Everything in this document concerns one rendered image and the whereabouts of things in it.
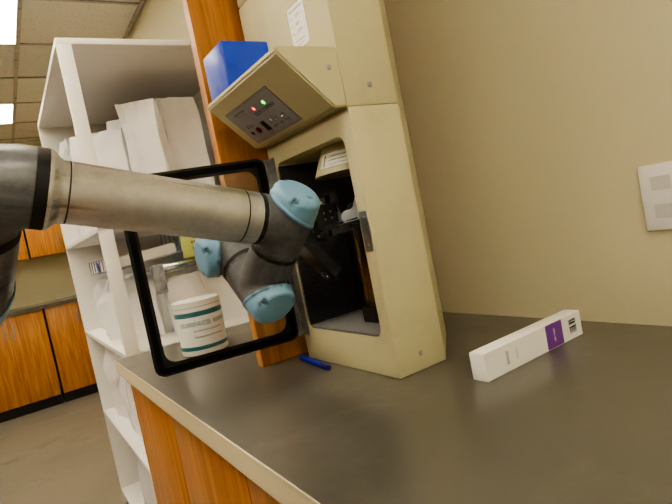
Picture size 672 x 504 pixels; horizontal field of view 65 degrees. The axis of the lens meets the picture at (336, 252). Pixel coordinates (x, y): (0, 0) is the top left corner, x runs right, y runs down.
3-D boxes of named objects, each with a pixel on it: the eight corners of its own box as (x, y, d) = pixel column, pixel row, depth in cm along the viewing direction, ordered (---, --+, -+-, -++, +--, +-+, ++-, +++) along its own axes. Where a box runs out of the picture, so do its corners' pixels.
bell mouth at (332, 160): (367, 173, 117) (363, 149, 116) (420, 157, 102) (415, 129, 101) (299, 183, 107) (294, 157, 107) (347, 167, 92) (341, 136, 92)
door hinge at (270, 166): (304, 334, 116) (268, 159, 114) (309, 334, 114) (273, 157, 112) (298, 335, 116) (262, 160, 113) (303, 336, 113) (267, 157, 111)
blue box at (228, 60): (256, 101, 112) (247, 59, 111) (276, 86, 103) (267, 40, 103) (211, 103, 107) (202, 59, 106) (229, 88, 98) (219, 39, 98)
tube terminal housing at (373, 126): (394, 326, 130) (334, 15, 126) (497, 338, 103) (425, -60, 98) (308, 357, 117) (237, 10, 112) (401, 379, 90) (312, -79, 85)
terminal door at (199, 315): (300, 338, 115) (263, 157, 112) (156, 379, 103) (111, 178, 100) (299, 337, 115) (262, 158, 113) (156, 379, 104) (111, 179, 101)
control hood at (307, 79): (266, 148, 114) (256, 103, 113) (348, 106, 87) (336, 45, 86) (216, 154, 108) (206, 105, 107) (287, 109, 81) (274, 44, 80)
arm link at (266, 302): (271, 275, 75) (236, 230, 81) (247, 332, 80) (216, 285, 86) (313, 271, 80) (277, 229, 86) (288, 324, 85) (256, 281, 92)
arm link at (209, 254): (211, 292, 87) (190, 260, 91) (269, 273, 92) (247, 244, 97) (212, 257, 81) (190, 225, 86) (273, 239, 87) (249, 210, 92)
